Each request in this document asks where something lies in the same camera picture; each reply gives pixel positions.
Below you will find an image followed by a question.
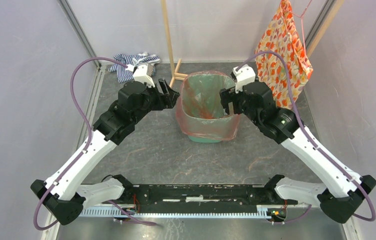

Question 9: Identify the right aluminium corner post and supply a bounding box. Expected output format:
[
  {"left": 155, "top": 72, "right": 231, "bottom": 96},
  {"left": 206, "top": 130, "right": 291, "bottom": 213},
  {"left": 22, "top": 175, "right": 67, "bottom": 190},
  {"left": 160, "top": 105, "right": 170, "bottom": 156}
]
[{"left": 305, "top": 0, "right": 344, "bottom": 56}]

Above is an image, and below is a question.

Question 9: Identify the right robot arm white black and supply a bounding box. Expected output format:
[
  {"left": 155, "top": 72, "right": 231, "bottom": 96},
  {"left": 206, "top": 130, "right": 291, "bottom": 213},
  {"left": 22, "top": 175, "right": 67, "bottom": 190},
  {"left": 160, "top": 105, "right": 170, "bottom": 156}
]
[{"left": 219, "top": 81, "right": 376, "bottom": 224}]

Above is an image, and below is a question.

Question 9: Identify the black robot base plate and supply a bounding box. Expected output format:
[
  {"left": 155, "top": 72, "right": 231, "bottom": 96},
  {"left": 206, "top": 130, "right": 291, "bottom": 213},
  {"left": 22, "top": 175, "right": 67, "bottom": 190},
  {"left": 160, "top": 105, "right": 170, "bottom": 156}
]
[{"left": 114, "top": 184, "right": 298, "bottom": 214}]

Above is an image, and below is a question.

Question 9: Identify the green plastic trash bin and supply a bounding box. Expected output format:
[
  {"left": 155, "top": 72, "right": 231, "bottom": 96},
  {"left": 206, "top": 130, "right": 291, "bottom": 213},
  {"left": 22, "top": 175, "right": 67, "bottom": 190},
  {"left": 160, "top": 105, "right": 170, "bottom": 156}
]
[{"left": 179, "top": 71, "right": 240, "bottom": 144}]

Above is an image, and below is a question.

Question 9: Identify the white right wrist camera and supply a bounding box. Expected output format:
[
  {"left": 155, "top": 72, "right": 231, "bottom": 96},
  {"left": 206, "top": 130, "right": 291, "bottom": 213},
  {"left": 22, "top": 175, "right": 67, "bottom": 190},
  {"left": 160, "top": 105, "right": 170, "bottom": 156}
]
[{"left": 231, "top": 64, "right": 256, "bottom": 93}]

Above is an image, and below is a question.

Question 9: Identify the floral orange cloth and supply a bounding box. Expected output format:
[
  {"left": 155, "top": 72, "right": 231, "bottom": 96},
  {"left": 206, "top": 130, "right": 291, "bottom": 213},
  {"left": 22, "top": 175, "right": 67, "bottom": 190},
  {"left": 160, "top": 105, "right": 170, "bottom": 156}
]
[{"left": 255, "top": 0, "right": 313, "bottom": 109}]

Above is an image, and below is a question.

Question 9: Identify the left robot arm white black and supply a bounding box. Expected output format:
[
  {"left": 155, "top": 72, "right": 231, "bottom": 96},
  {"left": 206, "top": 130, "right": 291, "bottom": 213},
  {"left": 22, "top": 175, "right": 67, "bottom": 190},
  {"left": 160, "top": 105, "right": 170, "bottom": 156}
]
[{"left": 31, "top": 79, "right": 180, "bottom": 225}]

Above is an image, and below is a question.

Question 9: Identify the blue white striped cloth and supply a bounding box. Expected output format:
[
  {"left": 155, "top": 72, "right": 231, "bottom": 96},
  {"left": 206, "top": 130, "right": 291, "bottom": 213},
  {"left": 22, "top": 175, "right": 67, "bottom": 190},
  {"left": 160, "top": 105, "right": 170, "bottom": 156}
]
[{"left": 108, "top": 52, "right": 161, "bottom": 84}]

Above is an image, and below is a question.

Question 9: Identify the pink wire hanger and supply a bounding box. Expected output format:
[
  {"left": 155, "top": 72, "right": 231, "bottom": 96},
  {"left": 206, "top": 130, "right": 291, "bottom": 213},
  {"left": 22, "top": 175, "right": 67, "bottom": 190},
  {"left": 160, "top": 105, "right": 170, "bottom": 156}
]
[{"left": 289, "top": 0, "right": 312, "bottom": 54}]

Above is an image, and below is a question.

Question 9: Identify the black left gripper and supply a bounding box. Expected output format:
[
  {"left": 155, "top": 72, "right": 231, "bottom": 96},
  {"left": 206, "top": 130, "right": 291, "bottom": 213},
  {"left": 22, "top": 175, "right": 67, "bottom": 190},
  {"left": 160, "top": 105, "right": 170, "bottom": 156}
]
[{"left": 132, "top": 78, "right": 180, "bottom": 124}]

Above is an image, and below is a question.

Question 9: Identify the aluminium corner post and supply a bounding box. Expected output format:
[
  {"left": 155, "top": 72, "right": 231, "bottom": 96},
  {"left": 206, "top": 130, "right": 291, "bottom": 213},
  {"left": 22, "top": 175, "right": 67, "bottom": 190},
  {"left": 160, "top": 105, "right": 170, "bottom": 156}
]
[
  {"left": 58, "top": 0, "right": 97, "bottom": 58},
  {"left": 305, "top": 0, "right": 344, "bottom": 56}
]

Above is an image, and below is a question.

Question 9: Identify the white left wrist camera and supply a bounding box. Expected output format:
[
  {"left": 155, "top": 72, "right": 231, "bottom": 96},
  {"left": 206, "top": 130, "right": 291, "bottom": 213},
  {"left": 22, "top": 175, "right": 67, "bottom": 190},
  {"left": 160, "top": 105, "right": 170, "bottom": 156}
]
[{"left": 126, "top": 62, "right": 155, "bottom": 88}]

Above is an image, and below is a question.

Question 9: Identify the slotted cable duct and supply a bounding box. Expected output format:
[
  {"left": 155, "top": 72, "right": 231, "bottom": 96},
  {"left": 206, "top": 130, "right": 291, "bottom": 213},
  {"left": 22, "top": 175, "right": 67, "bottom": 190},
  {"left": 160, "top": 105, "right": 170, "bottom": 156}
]
[{"left": 80, "top": 205, "right": 271, "bottom": 220}]

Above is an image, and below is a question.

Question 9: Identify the wooden rack frame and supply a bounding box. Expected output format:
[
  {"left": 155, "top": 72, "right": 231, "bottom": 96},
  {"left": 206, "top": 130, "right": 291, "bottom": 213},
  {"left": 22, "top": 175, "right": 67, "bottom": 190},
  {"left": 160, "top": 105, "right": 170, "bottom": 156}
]
[{"left": 160, "top": 0, "right": 345, "bottom": 89}]

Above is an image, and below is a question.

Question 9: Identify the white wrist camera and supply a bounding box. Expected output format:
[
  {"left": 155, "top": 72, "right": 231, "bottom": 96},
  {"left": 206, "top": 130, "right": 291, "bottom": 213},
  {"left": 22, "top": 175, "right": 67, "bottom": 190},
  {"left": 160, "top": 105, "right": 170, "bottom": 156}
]
[
  {"left": 231, "top": 64, "right": 256, "bottom": 93},
  {"left": 126, "top": 62, "right": 155, "bottom": 88}
]

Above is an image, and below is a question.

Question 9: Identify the left aluminium corner post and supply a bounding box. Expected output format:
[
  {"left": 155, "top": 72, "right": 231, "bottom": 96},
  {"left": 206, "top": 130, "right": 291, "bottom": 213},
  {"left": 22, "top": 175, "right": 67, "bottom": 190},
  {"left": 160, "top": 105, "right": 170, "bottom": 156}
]
[{"left": 58, "top": 0, "right": 97, "bottom": 58}]

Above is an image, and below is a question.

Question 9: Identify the red plastic trash bag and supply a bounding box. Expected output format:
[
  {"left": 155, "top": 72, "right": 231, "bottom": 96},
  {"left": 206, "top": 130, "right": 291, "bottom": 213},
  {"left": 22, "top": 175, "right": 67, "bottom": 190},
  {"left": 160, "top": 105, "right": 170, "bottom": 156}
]
[{"left": 174, "top": 70, "right": 241, "bottom": 142}]

